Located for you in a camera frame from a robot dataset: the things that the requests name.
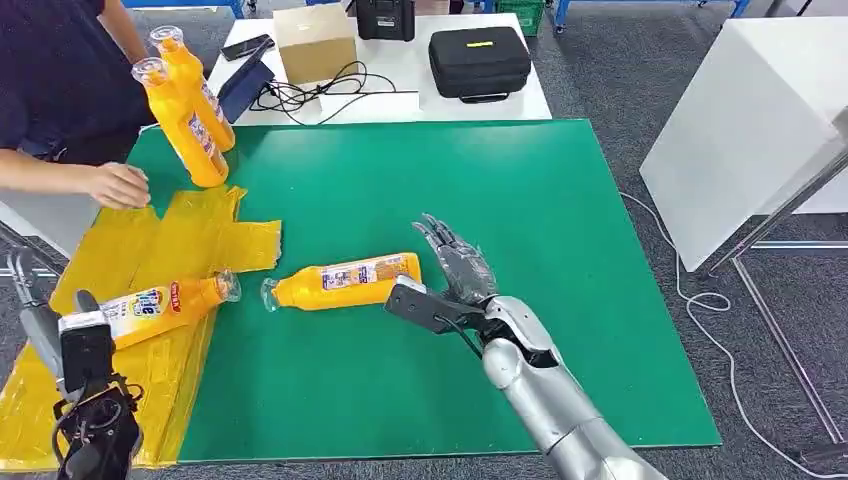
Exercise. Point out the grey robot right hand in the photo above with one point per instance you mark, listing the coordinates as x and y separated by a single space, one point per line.
464 265

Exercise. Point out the white table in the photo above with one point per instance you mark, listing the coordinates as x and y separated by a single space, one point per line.
411 66

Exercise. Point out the green plastic crate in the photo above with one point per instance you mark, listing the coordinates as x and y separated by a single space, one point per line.
523 13

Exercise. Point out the pale grey side table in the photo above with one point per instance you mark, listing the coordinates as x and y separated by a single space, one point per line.
40 215

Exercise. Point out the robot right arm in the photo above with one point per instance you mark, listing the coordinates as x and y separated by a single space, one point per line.
550 404

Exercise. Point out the black smartphone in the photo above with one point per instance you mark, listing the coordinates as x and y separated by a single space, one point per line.
245 48

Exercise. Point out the metal stand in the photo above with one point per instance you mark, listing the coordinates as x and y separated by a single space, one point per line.
782 205

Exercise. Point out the green table mat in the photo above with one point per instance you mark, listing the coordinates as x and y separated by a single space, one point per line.
411 218

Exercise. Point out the person's hand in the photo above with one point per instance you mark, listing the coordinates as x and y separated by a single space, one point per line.
119 187

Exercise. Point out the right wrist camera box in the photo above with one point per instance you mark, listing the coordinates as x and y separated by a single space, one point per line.
424 308

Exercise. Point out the black carrying case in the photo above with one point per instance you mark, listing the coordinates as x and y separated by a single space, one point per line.
477 63

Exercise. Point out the cardboard box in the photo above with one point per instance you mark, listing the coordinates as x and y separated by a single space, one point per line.
314 46

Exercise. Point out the white board panel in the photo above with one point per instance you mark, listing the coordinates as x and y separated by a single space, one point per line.
735 132

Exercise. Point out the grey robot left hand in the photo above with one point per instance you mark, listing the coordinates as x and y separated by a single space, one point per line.
41 338

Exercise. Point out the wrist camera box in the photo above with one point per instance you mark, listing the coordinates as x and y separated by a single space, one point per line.
86 351
424 308

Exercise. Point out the yellow plastic sheet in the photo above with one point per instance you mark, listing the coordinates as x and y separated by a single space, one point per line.
132 245

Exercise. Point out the white paper sheet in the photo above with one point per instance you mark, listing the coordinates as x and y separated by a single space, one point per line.
371 107

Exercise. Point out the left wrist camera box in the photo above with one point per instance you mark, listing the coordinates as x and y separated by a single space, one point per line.
86 351

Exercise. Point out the person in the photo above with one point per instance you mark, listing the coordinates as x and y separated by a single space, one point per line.
60 66

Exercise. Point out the orange drink bottle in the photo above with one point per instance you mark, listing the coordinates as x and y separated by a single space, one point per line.
344 281
199 86
166 308
185 132

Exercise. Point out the blue metal frame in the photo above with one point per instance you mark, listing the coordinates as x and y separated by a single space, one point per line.
662 5

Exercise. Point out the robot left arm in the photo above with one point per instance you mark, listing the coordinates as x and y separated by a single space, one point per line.
99 430

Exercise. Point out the dark blue tablet cover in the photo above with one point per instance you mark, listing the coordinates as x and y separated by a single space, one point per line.
245 86

